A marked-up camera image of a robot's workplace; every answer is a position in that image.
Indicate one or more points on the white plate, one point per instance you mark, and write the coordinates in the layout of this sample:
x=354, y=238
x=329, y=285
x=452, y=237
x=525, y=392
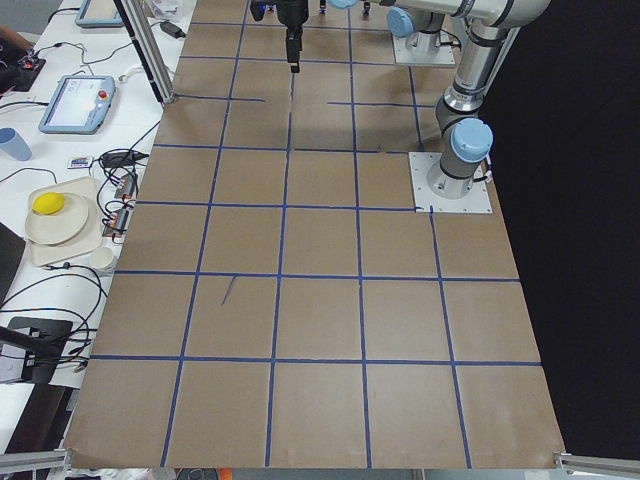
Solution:
x=60, y=227

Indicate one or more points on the yellow lemon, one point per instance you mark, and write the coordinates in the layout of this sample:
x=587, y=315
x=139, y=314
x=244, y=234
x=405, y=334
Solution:
x=48, y=203

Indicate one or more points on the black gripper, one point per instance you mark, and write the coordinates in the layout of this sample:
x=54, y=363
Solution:
x=294, y=14

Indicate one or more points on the teach pendant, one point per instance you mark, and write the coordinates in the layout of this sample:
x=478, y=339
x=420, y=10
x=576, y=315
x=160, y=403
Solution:
x=98, y=14
x=79, y=105

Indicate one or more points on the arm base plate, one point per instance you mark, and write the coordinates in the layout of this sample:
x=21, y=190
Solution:
x=435, y=192
x=421, y=49

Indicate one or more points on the aluminium frame post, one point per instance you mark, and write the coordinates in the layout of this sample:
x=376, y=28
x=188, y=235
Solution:
x=141, y=35

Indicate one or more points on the beige tray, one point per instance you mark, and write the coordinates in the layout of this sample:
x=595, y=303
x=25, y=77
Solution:
x=87, y=240

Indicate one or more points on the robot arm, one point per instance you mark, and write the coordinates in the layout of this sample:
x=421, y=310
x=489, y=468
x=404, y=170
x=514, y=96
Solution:
x=466, y=139

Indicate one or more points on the white paper cup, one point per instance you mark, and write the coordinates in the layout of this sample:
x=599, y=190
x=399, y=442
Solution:
x=103, y=261

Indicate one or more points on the blue cup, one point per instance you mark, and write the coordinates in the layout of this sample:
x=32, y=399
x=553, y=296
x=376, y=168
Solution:
x=13, y=144

